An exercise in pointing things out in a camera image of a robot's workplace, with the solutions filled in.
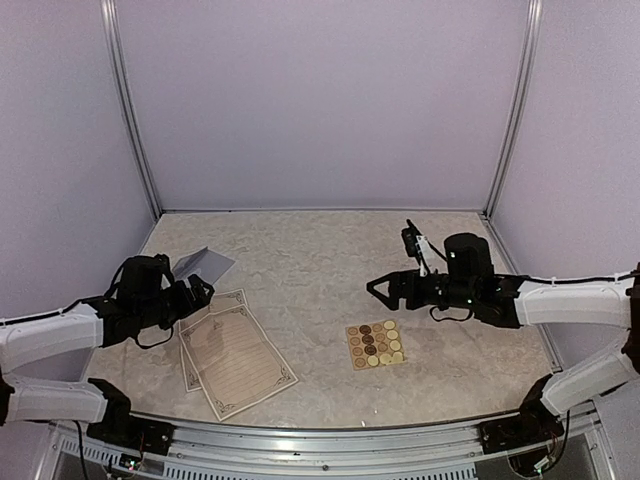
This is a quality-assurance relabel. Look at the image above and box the brown sticker sheet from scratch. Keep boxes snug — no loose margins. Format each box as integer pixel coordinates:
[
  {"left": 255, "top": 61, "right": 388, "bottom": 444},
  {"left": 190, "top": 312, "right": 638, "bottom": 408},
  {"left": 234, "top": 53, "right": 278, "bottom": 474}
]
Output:
[{"left": 345, "top": 319, "right": 407, "bottom": 371}]

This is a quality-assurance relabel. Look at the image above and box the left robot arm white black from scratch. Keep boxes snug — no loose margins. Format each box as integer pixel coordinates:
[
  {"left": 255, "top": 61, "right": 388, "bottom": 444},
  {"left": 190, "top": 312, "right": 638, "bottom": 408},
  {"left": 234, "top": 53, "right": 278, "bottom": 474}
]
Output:
[{"left": 1, "top": 254, "right": 215, "bottom": 446}]

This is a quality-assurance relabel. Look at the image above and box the black right camera cable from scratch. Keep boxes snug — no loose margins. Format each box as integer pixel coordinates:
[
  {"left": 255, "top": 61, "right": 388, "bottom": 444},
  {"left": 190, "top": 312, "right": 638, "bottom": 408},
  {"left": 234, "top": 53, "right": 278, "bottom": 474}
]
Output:
[{"left": 429, "top": 304, "right": 476, "bottom": 322}]

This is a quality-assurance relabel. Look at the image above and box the aluminium frame post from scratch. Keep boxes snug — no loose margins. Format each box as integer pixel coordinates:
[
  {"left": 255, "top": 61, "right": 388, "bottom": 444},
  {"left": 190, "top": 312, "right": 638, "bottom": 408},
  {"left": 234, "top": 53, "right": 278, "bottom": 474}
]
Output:
[
  {"left": 483, "top": 0, "right": 543, "bottom": 223},
  {"left": 100, "top": 0, "right": 164, "bottom": 222}
]

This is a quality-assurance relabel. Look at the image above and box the beige lined letter paper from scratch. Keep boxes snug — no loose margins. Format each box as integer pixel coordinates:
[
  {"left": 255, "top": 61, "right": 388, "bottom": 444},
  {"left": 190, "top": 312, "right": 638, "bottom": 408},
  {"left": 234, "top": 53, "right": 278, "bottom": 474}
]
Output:
[
  {"left": 178, "top": 289, "right": 247, "bottom": 393},
  {"left": 180, "top": 304, "right": 298, "bottom": 422}
]

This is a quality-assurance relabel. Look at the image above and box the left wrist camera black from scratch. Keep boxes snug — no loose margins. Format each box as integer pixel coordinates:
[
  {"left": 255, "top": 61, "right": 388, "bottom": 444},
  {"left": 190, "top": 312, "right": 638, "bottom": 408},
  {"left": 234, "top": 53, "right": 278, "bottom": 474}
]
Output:
[{"left": 172, "top": 256, "right": 192, "bottom": 279}]

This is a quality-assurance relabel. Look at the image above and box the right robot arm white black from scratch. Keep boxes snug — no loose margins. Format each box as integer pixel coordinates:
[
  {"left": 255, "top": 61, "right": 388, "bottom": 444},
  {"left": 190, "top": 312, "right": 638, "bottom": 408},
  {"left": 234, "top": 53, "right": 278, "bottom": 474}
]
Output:
[{"left": 366, "top": 225, "right": 639, "bottom": 444}]

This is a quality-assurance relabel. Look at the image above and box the beige lined letter paper top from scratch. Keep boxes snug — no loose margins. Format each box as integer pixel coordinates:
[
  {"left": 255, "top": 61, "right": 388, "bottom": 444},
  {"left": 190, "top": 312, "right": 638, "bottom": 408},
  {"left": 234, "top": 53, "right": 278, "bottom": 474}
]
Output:
[{"left": 180, "top": 304, "right": 298, "bottom": 422}]

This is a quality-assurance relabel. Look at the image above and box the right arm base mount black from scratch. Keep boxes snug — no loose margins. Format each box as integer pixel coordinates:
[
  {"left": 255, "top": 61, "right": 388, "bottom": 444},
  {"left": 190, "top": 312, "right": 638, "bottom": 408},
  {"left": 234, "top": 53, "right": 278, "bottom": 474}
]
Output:
[{"left": 478, "top": 391, "right": 565, "bottom": 454}]

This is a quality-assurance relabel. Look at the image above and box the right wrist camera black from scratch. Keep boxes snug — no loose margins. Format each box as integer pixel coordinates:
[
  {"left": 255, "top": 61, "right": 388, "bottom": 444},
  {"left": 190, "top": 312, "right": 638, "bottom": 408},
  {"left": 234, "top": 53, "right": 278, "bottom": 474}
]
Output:
[{"left": 401, "top": 219, "right": 431, "bottom": 277}]

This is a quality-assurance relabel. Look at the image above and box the left aluminium frame post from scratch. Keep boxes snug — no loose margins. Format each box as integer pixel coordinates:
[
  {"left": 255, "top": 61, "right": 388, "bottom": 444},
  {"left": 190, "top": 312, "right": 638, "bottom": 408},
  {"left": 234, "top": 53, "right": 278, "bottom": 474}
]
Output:
[{"left": 100, "top": 0, "right": 164, "bottom": 222}]

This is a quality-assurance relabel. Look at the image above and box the front aluminium rail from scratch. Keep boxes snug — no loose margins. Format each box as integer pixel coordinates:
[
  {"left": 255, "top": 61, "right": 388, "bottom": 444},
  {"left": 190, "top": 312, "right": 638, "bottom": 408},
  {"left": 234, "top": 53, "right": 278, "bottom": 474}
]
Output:
[{"left": 35, "top": 404, "right": 618, "bottom": 479}]

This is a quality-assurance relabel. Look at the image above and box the beige lined letter paper lower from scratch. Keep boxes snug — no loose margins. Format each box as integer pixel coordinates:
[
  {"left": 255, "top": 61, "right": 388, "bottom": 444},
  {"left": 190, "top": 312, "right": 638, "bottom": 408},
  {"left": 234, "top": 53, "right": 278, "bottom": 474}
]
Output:
[{"left": 178, "top": 289, "right": 247, "bottom": 393}]

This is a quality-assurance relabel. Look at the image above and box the grey envelope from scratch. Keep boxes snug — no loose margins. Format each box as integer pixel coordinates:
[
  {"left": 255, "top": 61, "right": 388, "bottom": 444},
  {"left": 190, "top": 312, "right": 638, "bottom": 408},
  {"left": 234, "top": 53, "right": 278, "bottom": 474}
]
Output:
[{"left": 175, "top": 247, "right": 235, "bottom": 284}]

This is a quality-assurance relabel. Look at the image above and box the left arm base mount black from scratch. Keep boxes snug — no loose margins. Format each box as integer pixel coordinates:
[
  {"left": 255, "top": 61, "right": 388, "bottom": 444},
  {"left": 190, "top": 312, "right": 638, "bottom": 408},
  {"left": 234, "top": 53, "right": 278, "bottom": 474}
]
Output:
[{"left": 86, "top": 378, "right": 175, "bottom": 456}]

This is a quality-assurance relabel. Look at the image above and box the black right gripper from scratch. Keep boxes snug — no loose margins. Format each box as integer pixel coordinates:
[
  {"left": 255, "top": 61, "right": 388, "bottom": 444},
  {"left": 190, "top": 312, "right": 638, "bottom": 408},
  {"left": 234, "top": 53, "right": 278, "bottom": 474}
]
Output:
[{"left": 367, "top": 269, "right": 478, "bottom": 311}]

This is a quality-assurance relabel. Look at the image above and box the right aluminium frame post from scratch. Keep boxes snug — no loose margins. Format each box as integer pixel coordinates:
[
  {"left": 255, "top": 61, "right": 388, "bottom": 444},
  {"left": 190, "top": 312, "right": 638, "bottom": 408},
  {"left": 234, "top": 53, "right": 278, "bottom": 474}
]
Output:
[{"left": 483, "top": 0, "right": 543, "bottom": 223}]

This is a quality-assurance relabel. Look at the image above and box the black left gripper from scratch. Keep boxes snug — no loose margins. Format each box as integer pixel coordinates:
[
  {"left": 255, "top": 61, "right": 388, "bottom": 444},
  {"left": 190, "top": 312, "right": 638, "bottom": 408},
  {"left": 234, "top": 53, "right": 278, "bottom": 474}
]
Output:
[{"left": 136, "top": 273, "right": 214, "bottom": 329}]

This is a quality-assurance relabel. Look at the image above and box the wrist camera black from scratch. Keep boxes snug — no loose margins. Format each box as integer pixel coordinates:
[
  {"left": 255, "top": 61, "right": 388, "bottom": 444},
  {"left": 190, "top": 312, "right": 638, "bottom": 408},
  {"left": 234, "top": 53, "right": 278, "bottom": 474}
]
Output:
[
  {"left": 172, "top": 256, "right": 192, "bottom": 279},
  {"left": 401, "top": 219, "right": 431, "bottom": 277}
]

